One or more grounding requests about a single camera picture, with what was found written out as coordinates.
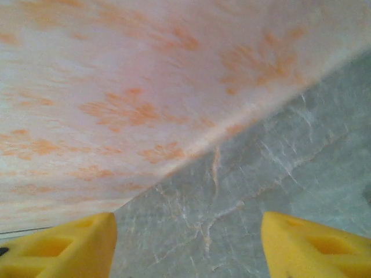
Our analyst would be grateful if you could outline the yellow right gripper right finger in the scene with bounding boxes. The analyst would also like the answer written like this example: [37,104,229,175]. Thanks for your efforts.
[260,211,371,278]

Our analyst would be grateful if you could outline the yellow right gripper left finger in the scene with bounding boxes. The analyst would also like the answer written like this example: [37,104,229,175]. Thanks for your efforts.
[0,212,118,278]

